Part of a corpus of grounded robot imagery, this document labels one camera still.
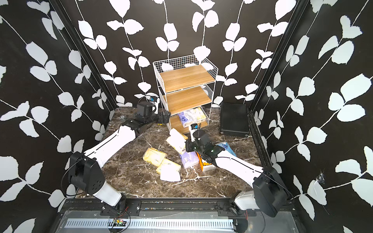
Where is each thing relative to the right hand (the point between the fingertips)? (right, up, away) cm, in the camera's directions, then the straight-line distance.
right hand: (183, 139), depth 82 cm
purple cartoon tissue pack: (+4, -12, +4) cm, 14 cm away
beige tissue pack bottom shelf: (-4, -1, -1) cm, 4 cm away
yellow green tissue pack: (-8, -19, +2) cm, 21 cm away
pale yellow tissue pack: (-18, -12, +7) cm, 23 cm away
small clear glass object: (-49, +14, +28) cm, 58 cm away
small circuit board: (-31, -40, -11) cm, 52 cm away
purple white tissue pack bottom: (+2, +13, +22) cm, 25 cm away
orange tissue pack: (+13, -16, +2) cm, 21 cm away
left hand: (-12, +17, +2) cm, 21 cm away
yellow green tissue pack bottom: (+11, +15, +26) cm, 32 cm away
